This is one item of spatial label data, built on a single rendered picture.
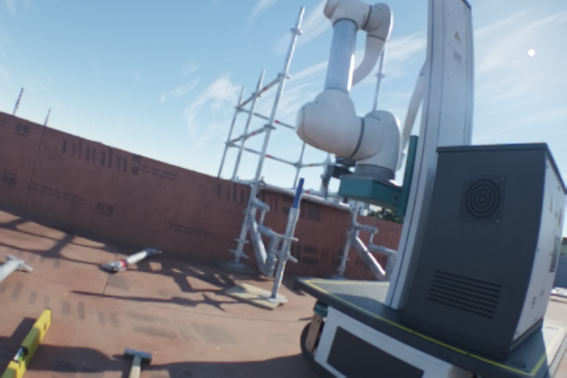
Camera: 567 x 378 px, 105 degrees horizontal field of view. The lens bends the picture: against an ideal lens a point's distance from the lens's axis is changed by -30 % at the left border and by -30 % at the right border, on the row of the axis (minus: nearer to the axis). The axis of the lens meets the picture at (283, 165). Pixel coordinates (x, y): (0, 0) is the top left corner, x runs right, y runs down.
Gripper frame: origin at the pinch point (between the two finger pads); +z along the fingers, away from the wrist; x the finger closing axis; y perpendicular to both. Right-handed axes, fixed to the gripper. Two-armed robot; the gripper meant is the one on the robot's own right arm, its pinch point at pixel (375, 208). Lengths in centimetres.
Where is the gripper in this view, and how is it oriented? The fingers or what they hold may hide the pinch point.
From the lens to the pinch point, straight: 158.9
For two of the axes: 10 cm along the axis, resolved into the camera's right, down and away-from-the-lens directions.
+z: -2.3, 9.6, -1.4
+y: 5.2, 0.0, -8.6
